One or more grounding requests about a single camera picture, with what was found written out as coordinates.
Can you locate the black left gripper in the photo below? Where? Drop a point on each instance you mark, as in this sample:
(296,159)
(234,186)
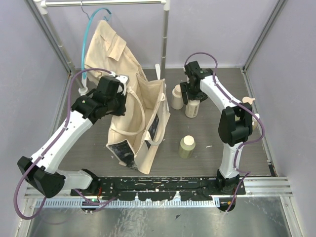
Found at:
(121,104)

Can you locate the beige hanging shirt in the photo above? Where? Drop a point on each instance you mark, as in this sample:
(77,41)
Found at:
(107,50)

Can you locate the beige labelled bottle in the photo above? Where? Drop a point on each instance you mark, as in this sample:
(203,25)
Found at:
(191,110)

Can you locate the green flip-cap bottle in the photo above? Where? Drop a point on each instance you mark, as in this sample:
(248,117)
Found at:
(249,100)

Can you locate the cream canvas tote bag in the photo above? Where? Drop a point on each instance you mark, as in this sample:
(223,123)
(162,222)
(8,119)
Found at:
(134,138)

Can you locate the white metal clothes rack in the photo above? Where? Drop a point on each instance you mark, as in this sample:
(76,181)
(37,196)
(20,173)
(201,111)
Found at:
(43,5)

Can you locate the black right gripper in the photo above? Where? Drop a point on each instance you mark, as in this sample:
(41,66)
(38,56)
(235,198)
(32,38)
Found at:
(184,88)

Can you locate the teal clothes hanger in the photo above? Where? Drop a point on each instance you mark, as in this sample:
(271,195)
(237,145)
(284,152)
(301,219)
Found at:
(86,32)

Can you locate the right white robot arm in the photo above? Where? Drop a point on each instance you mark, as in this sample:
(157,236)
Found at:
(235,125)

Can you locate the green bottle beige cap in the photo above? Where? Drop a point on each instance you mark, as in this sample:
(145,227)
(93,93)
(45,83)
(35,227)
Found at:
(187,145)

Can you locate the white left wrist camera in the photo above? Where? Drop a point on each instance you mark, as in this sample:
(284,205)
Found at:
(123,82)

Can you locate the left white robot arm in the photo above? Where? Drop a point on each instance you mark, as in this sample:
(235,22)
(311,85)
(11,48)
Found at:
(41,169)

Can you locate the aluminium frame rail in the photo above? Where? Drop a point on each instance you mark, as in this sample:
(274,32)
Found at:
(250,187)

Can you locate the amber clear bottle white cap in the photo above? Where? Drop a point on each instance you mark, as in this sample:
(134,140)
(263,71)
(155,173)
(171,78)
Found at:
(254,120)

